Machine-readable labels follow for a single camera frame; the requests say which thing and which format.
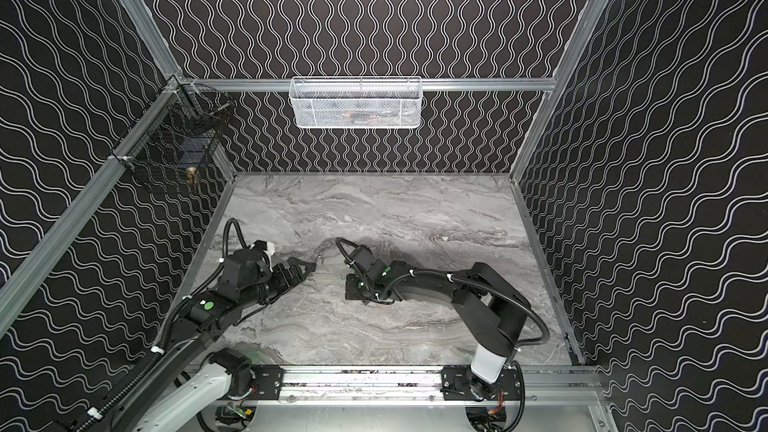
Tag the brass fitting in basket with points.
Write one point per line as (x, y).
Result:
(192, 176)

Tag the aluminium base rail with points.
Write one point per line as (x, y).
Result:
(349, 385)

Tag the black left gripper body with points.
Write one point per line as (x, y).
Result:
(288, 274)

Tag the black wire wall basket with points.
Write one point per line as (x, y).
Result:
(186, 134)

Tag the white mesh wall basket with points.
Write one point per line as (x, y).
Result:
(357, 102)

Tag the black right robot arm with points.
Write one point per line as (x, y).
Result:
(497, 315)

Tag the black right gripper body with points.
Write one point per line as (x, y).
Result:
(357, 287)

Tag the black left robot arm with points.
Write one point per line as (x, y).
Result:
(245, 277)

